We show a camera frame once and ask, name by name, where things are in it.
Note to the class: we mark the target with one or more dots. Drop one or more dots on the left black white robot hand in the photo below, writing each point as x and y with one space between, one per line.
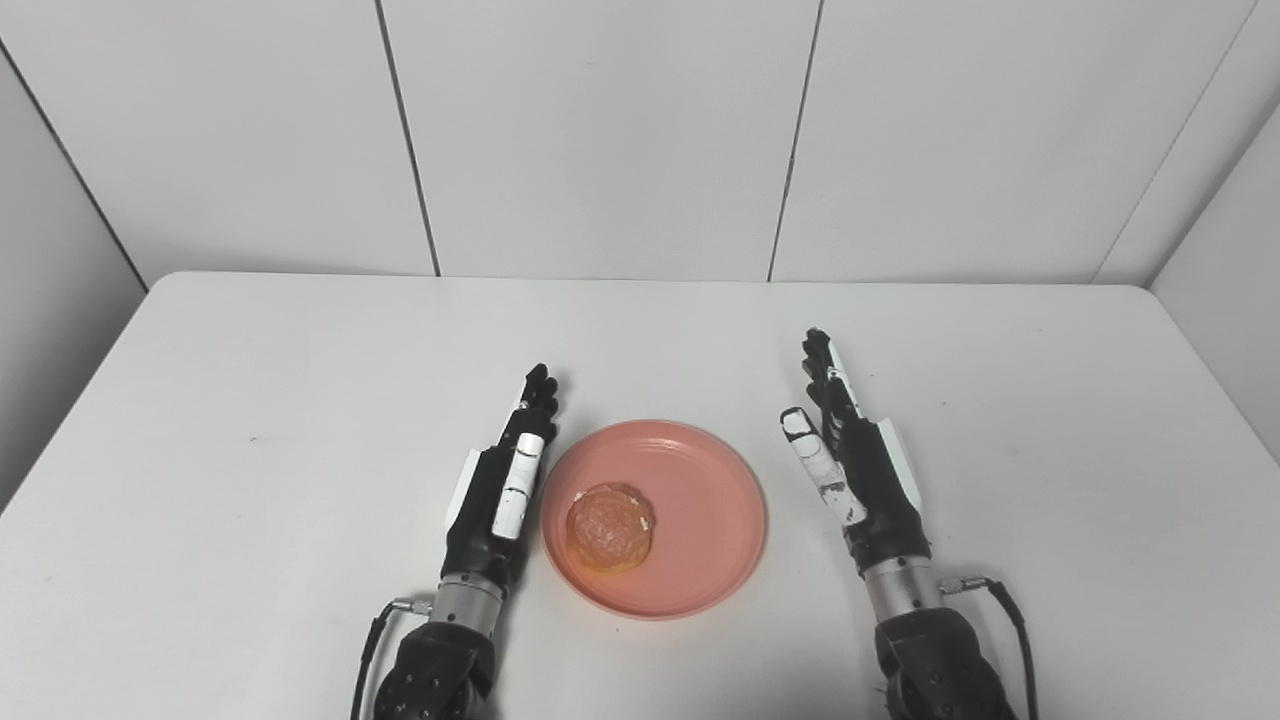
505 490

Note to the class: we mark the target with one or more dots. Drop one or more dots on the pink round plate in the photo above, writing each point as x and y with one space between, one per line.
653 518

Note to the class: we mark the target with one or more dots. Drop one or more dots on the cream puff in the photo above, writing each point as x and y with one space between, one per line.
610 527

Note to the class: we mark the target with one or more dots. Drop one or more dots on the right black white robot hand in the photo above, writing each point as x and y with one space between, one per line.
860 470

